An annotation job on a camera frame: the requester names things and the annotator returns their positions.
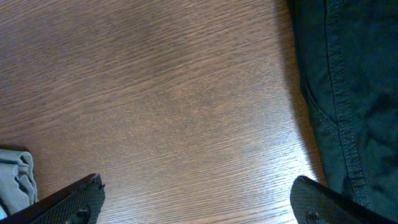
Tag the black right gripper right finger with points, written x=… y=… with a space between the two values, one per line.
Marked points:
x=313 y=203

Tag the khaki shorts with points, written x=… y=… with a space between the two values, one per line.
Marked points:
x=18 y=187

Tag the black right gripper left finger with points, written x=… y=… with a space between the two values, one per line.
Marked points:
x=80 y=202

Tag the dark navy shorts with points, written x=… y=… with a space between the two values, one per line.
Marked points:
x=347 y=59

